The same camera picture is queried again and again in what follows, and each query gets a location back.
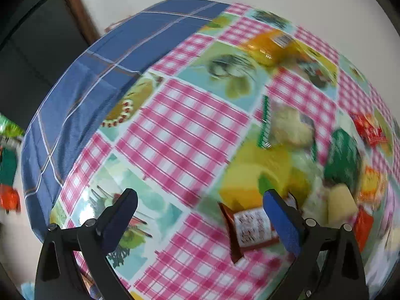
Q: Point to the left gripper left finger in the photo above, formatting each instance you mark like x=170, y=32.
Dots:
x=58, y=275

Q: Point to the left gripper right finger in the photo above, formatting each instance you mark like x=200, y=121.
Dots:
x=327, y=262

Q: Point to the orange egg roll packet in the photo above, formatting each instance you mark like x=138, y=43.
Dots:
x=372, y=187

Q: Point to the green snack bag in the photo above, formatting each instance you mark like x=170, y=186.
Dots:
x=344, y=162

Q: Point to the small orange-red snack packet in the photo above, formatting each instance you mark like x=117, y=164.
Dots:
x=362, y=227

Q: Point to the brown snack packet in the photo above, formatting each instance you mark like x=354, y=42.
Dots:
x=248, y=230

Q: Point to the red snack packet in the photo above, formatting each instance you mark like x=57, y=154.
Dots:
x=368, y=129

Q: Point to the green-edged clear cookie packet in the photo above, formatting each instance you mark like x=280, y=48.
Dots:
x=283, y=125

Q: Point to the blue plaid cloth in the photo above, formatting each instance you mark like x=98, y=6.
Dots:
x=90, y=87

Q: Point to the pink checkered fruit tablecloth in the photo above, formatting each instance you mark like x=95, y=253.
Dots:
x=185, y=137

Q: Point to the orange wrapped cake packet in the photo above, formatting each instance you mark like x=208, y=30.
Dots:
x=271, y=48

